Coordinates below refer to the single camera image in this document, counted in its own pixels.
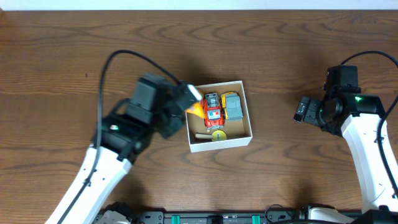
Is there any orange rubber animal toy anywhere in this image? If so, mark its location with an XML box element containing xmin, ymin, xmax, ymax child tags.
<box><xmin>185</xmin><ymin>99</ymin><xmax>206</xmax><ymax>119</ymax></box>

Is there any red toy fire truck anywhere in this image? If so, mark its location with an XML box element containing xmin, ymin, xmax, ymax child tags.
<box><xmin>201</xmin><ymin>93</ymin><xmax>224</xmax><ymax>131</ymax></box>

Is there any cream pellet drum toy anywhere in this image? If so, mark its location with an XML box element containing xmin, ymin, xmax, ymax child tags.
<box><xmin>195</xmin><ymin>130</ymin><xmax>227</xmax><ymax>142</ymax></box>

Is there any yellow grey toy truck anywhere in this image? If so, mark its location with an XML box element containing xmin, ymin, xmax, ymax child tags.
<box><xmin>221</xmin><ymin>91</ymin><xmax>243</xmax><ymax>121</ymax></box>

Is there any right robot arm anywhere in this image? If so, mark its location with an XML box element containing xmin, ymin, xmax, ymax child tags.
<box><xmin>294</xmin><ymin>92</ymin><xmax>397</xmax><ymax>223</ymax></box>

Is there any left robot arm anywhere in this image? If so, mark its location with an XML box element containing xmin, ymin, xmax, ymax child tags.
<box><xmin>47</xmin><ymin>95</ymin><xmax>196</xmax><ymax>223</ymax></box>

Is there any white cardboard box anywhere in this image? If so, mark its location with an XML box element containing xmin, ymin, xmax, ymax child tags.
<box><xmin>185</xmin><ymin>80</ymin><xmax>252</xmax><ymax>152</ymax></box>

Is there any black mounting rail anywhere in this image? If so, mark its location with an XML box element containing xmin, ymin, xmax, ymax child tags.
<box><xmin>93</xmin><ymin>202</ymin><xmax>364</xmax><ymax>224</ymax></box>

